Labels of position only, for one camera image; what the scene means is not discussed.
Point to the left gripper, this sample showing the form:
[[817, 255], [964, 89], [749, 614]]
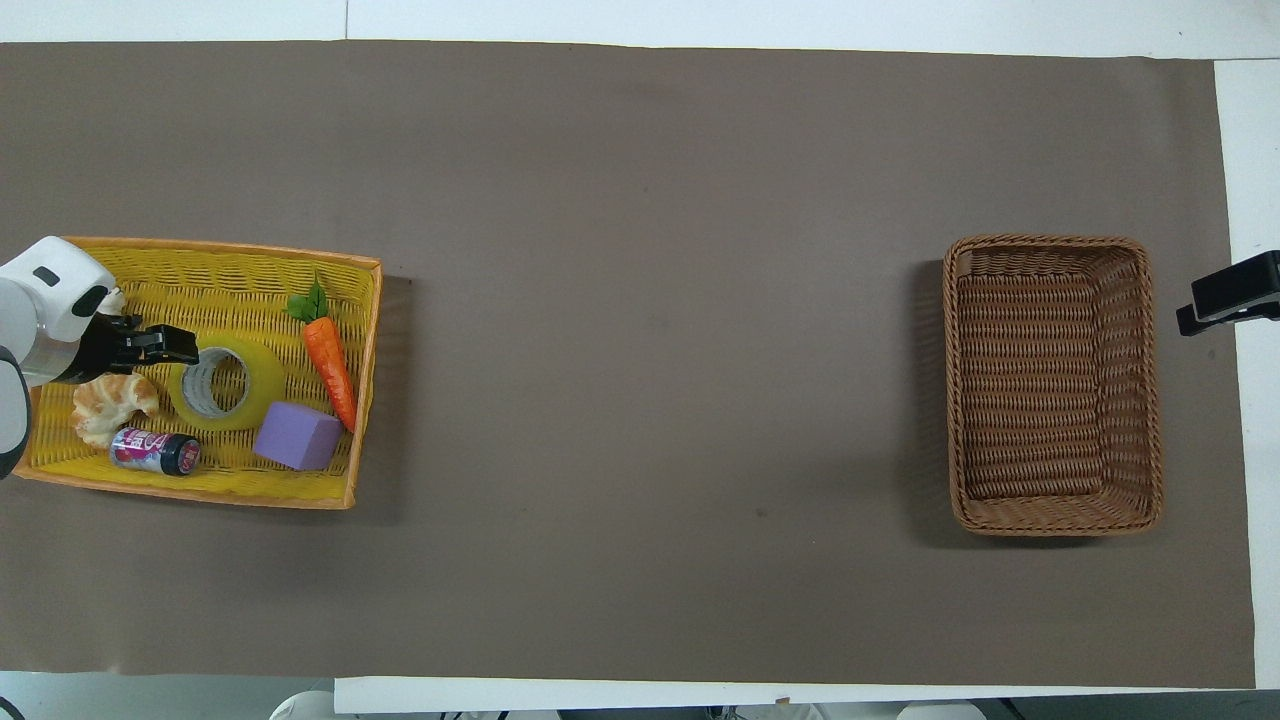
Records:
[[100, 350]]

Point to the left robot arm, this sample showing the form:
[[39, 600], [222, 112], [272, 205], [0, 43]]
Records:
[[55, 290]]

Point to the yellow wicker basket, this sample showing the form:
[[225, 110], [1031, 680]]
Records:
[[190, 285]]

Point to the yellow tape roll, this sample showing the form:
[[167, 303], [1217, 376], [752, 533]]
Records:
[[262, 385]]

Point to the brown wicker basket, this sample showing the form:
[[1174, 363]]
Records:
[[1040, 400]]

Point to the toy croissant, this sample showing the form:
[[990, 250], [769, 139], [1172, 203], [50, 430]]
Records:
[[112, 400]]

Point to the small pink drink can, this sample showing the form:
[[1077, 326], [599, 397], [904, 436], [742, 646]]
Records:
[[150, 451]]

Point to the purple foam block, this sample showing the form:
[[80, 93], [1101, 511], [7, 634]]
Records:
[[297, 437]]

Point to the orange toy carrot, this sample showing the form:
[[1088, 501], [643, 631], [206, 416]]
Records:
[[330, 365]]

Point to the black stand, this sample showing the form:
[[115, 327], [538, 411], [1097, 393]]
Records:
[[1240, 285]]

